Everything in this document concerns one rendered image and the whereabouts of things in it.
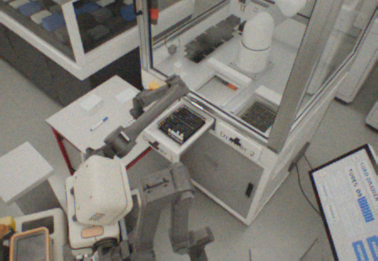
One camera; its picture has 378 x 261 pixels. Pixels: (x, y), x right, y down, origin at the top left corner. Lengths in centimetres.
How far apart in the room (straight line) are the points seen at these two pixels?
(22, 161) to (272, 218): 177
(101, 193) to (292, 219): 187
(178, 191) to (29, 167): 134
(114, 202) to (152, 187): 30
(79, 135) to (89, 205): 102
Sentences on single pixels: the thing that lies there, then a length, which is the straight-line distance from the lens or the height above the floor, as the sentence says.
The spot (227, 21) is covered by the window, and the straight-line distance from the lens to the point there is 157.
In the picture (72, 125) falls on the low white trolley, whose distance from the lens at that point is 220.
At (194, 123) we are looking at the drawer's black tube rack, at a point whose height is 90.
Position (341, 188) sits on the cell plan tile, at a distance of 169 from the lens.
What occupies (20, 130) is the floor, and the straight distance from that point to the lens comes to 336.
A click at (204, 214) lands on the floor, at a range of 264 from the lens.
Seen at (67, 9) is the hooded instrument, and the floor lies 132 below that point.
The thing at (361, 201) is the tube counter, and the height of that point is 111.
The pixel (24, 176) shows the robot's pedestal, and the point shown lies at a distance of 206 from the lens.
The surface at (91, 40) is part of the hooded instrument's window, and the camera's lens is 234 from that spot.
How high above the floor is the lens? 237
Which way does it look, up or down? 48 degrees down
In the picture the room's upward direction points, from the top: 4 degrees clockwise
